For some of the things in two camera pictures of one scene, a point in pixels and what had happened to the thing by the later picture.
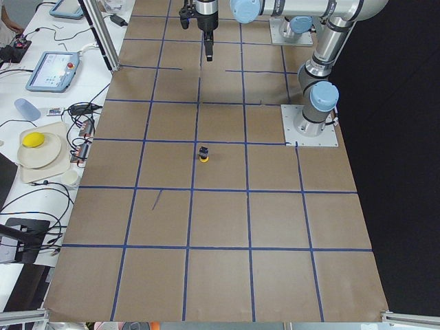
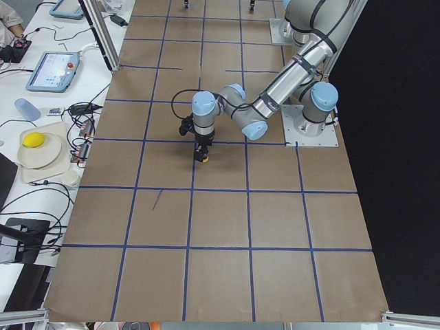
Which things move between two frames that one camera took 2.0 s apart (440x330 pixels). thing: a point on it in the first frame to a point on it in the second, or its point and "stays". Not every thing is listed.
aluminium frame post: x=102 y=31 stays
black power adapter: x=117 y=19 stays
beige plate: x=41 y=156 stays
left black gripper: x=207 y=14 to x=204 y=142
